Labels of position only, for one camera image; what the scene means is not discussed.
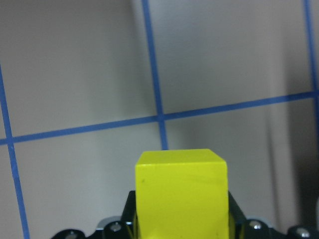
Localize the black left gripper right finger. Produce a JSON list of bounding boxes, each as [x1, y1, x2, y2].
[[228, 191, 246, 239]]

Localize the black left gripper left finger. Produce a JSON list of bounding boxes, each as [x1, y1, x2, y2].
[[121, 191, 137, 239]]

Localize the yellow block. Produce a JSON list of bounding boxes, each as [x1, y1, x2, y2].
[[135, 149, 229, 239]]

